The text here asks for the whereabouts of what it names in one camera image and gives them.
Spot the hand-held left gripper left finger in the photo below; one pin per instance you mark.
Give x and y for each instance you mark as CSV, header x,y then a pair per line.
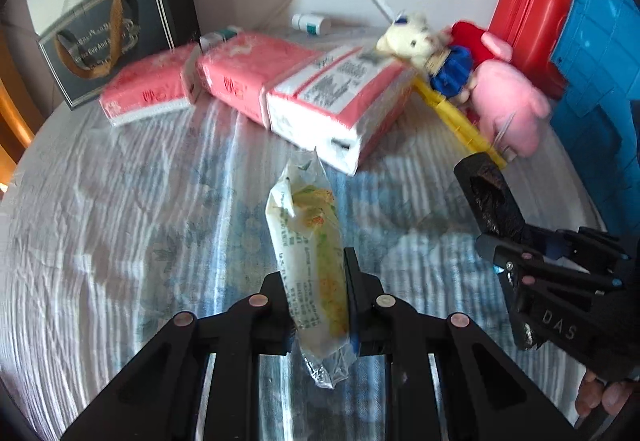
x,y
275,321

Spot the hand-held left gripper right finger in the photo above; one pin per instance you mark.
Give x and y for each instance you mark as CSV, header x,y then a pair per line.
x,y
357,301

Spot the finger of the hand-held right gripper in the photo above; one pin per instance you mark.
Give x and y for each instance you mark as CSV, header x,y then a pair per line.
x,y
575,243
487,201

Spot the white green snack packet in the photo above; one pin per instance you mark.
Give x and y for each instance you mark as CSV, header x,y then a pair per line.
x,y
305,231

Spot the yellow duck snowball clip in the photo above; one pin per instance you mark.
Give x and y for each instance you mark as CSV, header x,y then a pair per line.
x,y
450,116

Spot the blue plastic crate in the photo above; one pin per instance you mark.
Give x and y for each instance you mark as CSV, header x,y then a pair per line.
x,y
595,96

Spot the cream bear plush blue outfit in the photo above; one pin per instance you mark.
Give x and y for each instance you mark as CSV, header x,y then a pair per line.
x,y
410,38

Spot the person's right hand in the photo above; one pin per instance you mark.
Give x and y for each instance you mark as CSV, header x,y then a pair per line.
x,y
592,393

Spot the pink pig plush red dress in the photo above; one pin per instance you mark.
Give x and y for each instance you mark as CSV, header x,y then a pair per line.
x,y
505,106

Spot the pink tissue pack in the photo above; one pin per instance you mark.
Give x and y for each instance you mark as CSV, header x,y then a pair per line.
x,y
145,91
340,111
240,71

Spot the red plastic case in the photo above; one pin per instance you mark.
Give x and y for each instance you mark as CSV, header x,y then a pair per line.
x,y
530,21

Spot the white medicine bottle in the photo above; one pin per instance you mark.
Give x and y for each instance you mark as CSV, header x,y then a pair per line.
x,y
310,24

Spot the teal white medicine box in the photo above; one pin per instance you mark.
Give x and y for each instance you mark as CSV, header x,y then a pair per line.
x,y
220,37

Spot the dark gift bag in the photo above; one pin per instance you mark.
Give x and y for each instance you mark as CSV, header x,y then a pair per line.
x,y
125,21

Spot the orange wooden wall frame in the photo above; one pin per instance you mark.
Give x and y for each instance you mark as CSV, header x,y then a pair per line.
x,y
12,131

